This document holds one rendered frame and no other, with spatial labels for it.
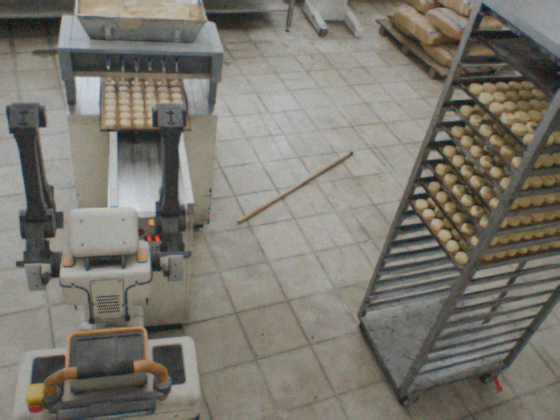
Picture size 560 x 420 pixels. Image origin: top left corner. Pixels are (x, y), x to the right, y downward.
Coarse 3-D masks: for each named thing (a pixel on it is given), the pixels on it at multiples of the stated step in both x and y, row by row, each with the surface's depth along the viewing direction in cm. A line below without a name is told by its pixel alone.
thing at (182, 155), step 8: (184, 144) 248; (184, 152) 244; (184, 160) 239; (184, 168) 235; (184, 176) 232; (184, 184) 228; (184, 192) 227; (192, 192) 225; (192, 200) 221; (192, 208) 222
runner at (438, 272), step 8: (416, 272) 276; (424, 272) 278; (432, 272) 281; (440, 272) 283; (448, 272) 284; (456, 272) 284; (376, 280) 268; (384, 280) 271; (392, 280) 273; (400, 280) 274; (408, 280) 275; (416, 280) 276
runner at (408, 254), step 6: (438, 246) 267; (396, 252) 258; (402, 252) 260; (408, 252) 261; (414, 252) 263; (420, 252) 265; (426, 252) 265; (432, 252) 266; (438, 252) 267; (384, 258) 258; (390, 258) 259; (396, 258) 259; (402, 258) 260; (408, 258) 261; (414, 258) 262
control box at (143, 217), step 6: (138, 216) 219; (144, 216) 219; (150, 216) 220; (138, 222) 220; (144, 222) 221; (138, 228) 222; (144, 228) 223; (150, 228) 224; (144, 234) 225; (150, 234) 226; (156, 234) 227; (144, 240) 228; (150, 240) 228
